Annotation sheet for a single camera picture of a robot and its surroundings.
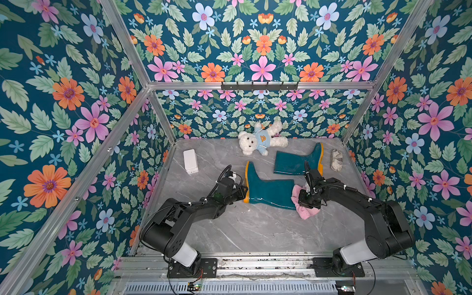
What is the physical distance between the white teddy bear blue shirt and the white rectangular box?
0.28 m

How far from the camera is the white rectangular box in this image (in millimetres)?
1038

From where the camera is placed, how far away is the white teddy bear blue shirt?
111 cm
